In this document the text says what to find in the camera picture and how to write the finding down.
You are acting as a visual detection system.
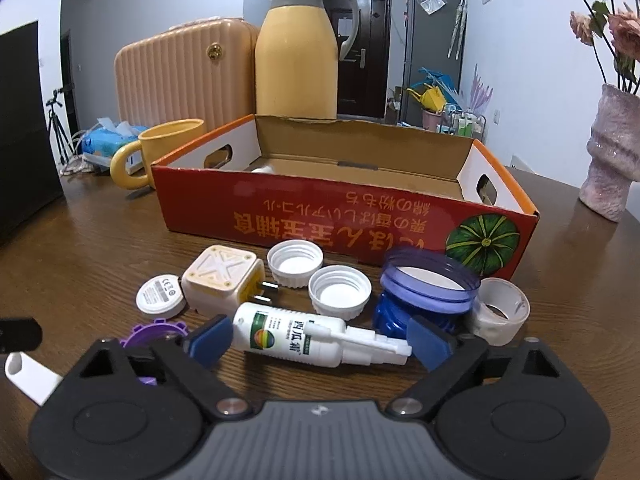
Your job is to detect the cream square plug adapter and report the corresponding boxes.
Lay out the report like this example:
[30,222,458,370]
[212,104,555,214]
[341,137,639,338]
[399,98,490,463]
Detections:
[180,245,279,318]

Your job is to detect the black camera tripod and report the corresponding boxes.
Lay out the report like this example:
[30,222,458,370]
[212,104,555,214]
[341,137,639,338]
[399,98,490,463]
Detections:
[46,86,75,166]

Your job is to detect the white cables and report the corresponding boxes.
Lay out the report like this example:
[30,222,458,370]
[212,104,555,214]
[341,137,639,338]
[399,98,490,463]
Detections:
[60,129,97,177]

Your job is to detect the red cardboard box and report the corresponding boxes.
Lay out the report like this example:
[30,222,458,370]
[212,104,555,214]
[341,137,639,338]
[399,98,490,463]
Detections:
[152,115,539,278]

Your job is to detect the yellow watering can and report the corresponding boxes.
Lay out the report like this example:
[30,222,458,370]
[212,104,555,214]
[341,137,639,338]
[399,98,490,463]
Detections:
[406,86,447,114]

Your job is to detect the white bottle cap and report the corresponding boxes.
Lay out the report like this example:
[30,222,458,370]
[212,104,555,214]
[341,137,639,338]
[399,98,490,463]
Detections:
[308,266,372,321]
[267,240,324,289]

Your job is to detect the grey refrigerator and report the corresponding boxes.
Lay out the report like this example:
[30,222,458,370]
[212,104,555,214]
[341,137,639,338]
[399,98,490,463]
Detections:
[399,0,469,126]

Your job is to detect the blue tissue pack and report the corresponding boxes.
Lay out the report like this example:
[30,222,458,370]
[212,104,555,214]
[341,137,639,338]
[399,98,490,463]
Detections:
[80,117,146,158]

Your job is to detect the blue transparent jar lid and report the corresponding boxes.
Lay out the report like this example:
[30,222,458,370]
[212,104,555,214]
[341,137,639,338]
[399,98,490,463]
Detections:
[372,246,480,339]

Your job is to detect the black paper bag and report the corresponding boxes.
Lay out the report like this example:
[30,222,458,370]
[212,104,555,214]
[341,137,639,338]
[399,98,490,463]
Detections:
[0,22,63,242]

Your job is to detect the pink textured vase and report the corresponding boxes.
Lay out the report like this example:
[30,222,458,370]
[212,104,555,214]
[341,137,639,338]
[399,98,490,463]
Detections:
[579,84,640,223]

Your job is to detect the pink ribbed suitcase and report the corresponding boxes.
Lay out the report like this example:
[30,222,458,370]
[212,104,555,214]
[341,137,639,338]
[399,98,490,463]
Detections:
[114,16,259,131]

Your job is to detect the small white round disc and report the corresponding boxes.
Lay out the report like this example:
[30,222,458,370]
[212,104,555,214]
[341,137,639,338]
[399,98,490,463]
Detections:
[134,274,186,318]

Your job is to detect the dark entrance door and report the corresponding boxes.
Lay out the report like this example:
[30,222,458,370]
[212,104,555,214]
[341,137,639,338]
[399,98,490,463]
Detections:
[337,0,392,119]

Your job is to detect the white tape roll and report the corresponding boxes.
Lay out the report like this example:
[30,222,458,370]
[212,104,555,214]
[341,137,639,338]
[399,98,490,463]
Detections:
[466,278,530,347]

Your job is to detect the purple scalloped lid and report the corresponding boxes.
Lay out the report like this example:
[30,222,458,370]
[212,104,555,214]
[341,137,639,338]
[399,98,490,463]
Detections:
[120,318,189,386]

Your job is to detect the yellow mug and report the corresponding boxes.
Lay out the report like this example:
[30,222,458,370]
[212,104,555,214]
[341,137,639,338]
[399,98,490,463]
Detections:
[110,118,206,190]

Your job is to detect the white spray bottle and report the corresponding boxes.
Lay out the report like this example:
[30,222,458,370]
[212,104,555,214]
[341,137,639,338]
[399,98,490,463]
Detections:
[232,302,412,368]

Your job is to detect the red white lint brush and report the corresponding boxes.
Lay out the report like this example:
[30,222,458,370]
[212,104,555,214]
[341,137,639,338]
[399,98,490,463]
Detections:
[4,352,63,406]

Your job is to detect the yellow thermos jug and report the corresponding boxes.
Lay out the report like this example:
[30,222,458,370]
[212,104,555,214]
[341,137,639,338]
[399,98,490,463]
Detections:
[255,0,360,120]

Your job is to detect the wire storage cart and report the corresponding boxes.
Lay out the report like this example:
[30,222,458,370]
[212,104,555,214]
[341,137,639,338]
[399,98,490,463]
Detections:
[438,106,486,142]

